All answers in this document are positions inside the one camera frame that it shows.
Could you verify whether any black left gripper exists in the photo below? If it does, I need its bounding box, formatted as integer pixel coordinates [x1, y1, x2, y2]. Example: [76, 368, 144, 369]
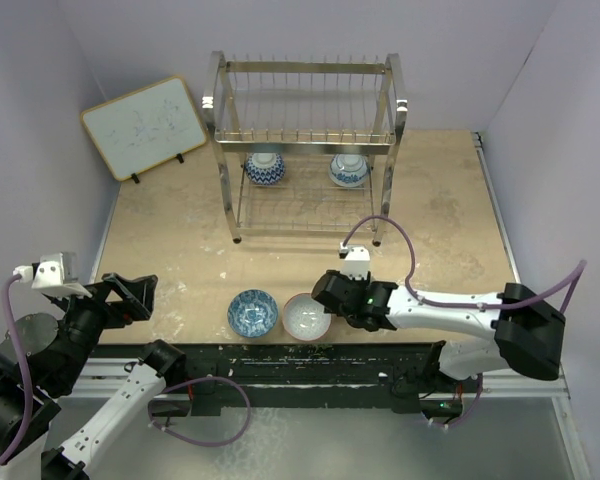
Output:
[51, 270, 156, 389]

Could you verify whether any white red rimmed bowl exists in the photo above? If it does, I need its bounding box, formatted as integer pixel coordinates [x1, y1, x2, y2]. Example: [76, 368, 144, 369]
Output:
[283, 293, 332, 342]

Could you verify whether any blue floral bowl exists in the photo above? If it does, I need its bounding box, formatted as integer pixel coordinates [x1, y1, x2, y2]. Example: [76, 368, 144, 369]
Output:
[328, 154, 369, 188]

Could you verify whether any red zigzag patterned bowl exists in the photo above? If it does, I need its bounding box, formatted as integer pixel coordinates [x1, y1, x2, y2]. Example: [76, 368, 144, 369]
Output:
[245, 153, 286, 186]

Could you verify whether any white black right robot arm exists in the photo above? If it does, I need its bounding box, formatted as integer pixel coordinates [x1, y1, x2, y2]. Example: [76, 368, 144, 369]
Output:
[311, 270, 566, 391]

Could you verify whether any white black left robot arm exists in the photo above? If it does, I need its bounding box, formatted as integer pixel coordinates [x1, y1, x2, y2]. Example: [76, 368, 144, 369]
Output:
[0, 273, 186, 479]

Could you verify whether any stainless steel dish rack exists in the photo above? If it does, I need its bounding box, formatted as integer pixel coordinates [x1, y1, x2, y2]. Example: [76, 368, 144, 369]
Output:
[201, 51, 408, 245]

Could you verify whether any blue patterned bowl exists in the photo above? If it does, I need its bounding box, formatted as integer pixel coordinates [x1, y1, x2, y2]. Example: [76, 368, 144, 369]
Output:
[227, 289, 279, 338]

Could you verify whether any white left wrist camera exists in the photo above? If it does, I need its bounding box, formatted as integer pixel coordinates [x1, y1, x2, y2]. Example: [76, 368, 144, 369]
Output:
[12, 252, 93, 299]

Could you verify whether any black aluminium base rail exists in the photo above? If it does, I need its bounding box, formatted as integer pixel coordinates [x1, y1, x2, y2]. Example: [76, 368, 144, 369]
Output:
[79, 341, 566, 416]

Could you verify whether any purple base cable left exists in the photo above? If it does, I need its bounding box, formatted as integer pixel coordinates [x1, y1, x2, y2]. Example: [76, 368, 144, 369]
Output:
[147, 375, 252, 447]

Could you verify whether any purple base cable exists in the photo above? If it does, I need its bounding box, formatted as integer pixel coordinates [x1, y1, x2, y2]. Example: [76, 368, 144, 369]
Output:
[147, 375, 252, 447]
[427, 374, 485, 430]

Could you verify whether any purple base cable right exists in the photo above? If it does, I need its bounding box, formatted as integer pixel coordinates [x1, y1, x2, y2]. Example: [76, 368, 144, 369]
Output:
[427, 374, 485, 430]

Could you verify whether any small whiteboard yellow frame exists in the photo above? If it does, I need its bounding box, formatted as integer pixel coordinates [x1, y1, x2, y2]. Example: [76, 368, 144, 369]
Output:
[81, 76, 208, 182]

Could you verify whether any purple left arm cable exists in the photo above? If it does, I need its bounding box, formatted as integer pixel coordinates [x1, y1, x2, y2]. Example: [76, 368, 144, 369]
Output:
[0, 279, 34, 476]

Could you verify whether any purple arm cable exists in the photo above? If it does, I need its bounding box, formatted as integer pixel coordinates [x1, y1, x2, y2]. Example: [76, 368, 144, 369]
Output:
[342, 215, 589, 312]
[0, 279, 34, 476]

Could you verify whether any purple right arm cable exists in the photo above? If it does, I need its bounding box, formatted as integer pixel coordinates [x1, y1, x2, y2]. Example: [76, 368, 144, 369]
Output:
[342, 215, 589, 312]

